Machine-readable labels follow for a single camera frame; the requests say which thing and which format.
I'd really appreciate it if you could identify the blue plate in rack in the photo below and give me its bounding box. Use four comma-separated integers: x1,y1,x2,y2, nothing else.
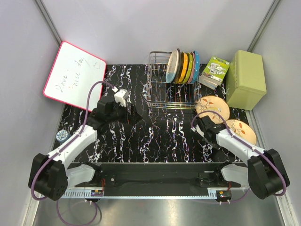
192,50,200,83

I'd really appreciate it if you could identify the small circuit board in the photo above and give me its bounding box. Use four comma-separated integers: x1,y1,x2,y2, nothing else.
217,190,232,200
91,189,103,197

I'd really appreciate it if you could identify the green cover book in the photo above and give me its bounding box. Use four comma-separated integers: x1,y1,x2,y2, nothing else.
199,56,230,89

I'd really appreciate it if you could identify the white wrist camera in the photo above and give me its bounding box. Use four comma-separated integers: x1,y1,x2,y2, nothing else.
191,125,204,137
114,89,129,107

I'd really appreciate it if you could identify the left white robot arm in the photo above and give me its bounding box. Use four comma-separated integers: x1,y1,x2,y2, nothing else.
28,100,142,201

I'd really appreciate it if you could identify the yellow plate in rack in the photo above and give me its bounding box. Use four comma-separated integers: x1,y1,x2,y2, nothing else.
178,52,188,83

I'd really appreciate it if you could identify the beige leaf plate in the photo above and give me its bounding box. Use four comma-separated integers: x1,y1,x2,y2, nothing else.
196,96,230,124

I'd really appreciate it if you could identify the beige bird plate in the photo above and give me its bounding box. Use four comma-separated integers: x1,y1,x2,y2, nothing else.
226,119,257,145

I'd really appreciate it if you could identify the metal wire dish rack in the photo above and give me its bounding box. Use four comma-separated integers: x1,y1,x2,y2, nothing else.
146,51,201,110

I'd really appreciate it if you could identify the pink plate in rack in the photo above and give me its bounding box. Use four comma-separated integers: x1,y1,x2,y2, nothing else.
188,51,196,83

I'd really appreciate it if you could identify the left small circuit board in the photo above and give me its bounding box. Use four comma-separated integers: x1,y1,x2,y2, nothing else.
91,189,103,197

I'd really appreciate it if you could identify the green plate in rack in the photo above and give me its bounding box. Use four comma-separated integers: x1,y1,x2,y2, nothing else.
183,52,194,83

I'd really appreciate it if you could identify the black marble pattern mat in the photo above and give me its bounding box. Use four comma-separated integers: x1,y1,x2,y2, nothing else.
46,63,261,164

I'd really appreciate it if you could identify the green metal tin box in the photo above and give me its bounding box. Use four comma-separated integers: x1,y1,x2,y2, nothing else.
226,50,267,111

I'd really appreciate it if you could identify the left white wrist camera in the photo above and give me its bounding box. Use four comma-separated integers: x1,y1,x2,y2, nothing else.
114,89,129,107

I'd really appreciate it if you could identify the black base bar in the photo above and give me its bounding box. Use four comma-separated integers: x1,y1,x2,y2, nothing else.
77,162,240,188

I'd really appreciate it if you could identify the pink-framed whiteboard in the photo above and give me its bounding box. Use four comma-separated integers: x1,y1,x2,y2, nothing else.
43,41,106,110

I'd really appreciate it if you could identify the cream and blue plate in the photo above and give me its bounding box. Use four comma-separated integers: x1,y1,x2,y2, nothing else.
166,48,181,83

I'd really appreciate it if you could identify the right small circuit board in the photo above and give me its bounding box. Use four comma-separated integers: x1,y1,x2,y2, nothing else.
217,190,232,200

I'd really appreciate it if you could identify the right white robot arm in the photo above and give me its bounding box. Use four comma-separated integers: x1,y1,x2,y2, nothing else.
190,115,290,200

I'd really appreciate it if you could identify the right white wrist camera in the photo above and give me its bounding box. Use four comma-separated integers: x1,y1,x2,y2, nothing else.
191,125,204,137

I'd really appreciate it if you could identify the blue patterned bottle cap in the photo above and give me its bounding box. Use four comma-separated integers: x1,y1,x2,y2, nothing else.
56,129,70,144

